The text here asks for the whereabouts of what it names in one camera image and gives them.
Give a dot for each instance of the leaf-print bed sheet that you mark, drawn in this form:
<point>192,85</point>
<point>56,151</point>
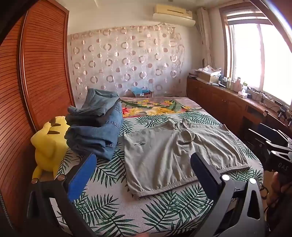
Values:
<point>141,212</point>

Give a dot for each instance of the white crumpled paper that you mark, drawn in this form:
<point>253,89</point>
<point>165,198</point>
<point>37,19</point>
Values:
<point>211,68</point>

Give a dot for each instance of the light blue folded jeans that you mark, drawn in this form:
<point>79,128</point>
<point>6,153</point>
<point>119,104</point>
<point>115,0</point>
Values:
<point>95,141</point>

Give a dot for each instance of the beige window curtain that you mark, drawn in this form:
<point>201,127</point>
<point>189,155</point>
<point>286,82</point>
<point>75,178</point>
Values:
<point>207,34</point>

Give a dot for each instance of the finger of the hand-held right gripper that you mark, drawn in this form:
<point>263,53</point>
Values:
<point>273,134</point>
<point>262,142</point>

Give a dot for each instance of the yellow plush toy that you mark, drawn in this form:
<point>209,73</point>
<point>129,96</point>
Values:
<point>48,148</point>

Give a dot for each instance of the wood-framed window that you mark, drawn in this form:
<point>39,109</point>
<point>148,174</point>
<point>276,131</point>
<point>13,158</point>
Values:
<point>246,57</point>

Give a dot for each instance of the small black stand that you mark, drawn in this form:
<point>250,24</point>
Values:
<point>282,111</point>

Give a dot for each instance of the small cardboard box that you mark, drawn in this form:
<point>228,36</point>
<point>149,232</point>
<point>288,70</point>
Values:
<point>148,94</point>

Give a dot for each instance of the blue crumpled cloth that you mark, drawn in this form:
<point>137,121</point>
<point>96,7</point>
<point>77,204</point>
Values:
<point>138,90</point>

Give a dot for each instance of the long wooden cabinet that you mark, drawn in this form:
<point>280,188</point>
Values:
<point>216,100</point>

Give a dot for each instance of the pink plastic bottle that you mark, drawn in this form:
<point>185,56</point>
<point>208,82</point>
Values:
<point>238,84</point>

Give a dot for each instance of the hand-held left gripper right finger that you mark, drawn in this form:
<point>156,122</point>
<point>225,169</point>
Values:
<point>205,173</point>

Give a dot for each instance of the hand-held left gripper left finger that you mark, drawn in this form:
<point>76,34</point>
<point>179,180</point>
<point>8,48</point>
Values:
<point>79,177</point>

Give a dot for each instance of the open beige carton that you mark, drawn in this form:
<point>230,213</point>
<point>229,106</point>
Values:
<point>206,77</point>

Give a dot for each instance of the grey-green pants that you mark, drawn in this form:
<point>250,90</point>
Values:
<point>159,159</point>

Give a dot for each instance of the circle-patterned sheer curtain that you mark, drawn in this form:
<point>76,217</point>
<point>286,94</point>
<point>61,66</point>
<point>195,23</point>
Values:
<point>127,59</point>

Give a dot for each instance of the white air conditioner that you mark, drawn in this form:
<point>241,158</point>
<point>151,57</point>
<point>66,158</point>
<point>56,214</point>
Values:
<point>173,18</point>

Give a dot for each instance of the white tissue box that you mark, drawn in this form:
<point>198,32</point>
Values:
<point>242,93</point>

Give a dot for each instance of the person's right hand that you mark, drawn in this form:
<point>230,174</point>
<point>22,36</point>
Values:
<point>276,189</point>

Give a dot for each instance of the wooden slatted wardrobe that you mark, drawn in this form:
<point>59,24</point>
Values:
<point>41,68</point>

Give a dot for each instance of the floral blanket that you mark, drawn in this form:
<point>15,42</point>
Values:
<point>155,107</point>

